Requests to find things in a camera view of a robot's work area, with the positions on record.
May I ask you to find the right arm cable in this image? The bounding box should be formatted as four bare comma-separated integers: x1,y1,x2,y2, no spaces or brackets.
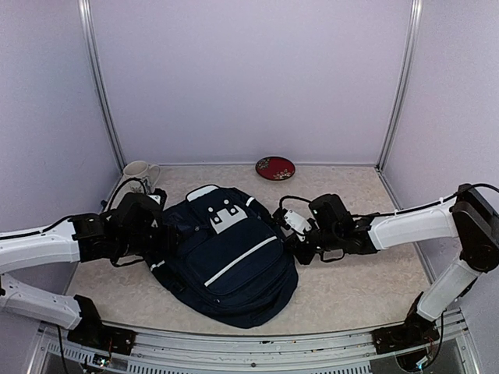
277,194,313,210

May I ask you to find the white paper cup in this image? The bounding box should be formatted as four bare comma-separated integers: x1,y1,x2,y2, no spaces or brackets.
123,161,161,193

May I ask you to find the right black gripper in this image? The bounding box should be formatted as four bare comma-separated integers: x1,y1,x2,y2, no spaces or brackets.
279,221,341,266

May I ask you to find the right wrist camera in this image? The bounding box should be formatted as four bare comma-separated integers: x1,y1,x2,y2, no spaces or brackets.
273,208,312,242

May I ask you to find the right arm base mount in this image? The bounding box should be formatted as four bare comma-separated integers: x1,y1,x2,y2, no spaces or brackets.
371,292,441,355

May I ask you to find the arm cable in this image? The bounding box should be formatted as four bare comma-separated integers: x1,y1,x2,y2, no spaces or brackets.
277,194,313,210
107,178,151,211

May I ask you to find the red floral plate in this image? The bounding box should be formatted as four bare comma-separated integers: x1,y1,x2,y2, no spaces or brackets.
255,156,296,181

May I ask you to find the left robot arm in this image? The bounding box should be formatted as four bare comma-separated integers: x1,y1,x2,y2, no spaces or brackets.
1,189,178,347

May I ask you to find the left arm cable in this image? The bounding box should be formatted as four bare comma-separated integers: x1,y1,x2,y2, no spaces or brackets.
107,178,151,211

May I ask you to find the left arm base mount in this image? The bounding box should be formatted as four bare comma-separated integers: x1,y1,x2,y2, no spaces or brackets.
67,295,136,355

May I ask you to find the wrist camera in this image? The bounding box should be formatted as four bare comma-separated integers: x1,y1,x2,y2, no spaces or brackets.
149,188,168,208
273,208,312,242

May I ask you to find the right corner aluminium post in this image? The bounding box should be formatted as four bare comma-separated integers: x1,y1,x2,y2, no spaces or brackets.
376,0,423,174

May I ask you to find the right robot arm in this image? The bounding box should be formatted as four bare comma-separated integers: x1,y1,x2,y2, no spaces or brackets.
274,183,498,346

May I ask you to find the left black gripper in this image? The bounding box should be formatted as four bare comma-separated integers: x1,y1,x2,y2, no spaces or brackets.
116,223,184,258

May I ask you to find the navy blue backpack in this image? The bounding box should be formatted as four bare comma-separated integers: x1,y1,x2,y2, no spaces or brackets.
145,185,299,329

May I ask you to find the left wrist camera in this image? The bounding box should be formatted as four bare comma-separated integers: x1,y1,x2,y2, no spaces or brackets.
149,188,168,208

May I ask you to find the corner aluminium post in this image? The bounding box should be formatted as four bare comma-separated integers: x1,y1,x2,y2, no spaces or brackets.
376,0,423,174
78,0,126,171

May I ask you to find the left corner aluminium post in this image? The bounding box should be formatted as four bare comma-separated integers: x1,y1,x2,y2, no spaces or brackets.
78,0,126,171

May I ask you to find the metal frame rail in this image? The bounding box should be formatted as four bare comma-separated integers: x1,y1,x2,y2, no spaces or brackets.
29,315,483,374

